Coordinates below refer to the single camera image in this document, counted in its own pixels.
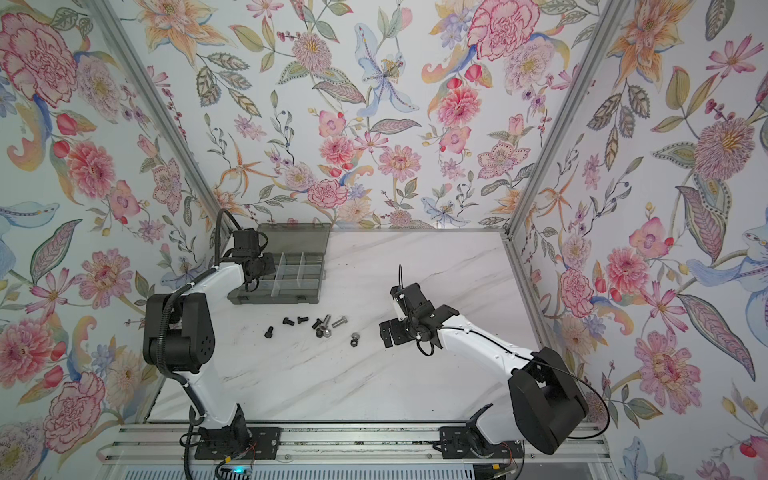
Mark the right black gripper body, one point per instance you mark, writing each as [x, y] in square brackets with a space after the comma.
[413, 327]

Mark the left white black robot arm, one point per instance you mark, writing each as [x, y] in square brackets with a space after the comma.
[179, 339]

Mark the short silver hex bolt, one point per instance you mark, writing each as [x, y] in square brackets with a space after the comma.
[339, 322]

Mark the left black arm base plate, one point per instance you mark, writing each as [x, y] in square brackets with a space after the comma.
[259, 443]

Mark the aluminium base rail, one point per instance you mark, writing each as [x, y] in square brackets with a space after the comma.
[292, 443]

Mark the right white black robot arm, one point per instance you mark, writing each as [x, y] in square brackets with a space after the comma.
[545, 404]

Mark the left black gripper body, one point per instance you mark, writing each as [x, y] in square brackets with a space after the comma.
[263, 263]

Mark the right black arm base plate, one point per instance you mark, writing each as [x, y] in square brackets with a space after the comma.
[465, 443]

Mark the right aluminium corner post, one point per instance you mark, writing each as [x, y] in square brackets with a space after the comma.
[606, 27]

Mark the aluminium corner post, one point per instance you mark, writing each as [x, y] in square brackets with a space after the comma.
[135, 70]
[606, 27]

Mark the grey plastic organizer box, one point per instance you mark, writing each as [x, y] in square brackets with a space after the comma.
[291, 266]

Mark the left aluminium corner post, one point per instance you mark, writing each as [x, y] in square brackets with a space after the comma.
[135, 70]

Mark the long silver hex bolt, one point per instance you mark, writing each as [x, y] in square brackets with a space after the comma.
[325, 329]

